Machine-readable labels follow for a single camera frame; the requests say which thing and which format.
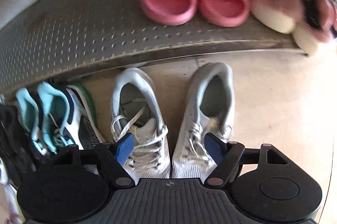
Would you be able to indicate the black teal running sneaker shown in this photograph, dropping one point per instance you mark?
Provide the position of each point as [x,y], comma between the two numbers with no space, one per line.
[69,117]

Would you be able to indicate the pink fluffy slipper right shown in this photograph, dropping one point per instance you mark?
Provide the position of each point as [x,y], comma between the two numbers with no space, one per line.
[315,34]

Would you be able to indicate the grey white running sneaker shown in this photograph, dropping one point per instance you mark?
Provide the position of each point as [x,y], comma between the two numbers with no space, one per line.
[135,110]

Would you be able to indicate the metal perforated shoe rack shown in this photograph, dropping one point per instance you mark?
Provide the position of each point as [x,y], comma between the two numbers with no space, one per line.
[65,39]

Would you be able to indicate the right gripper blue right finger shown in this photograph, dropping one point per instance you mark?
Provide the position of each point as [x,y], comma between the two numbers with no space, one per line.
[216,148]

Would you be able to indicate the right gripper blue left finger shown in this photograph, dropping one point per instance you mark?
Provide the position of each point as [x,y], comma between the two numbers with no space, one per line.
[124,148]

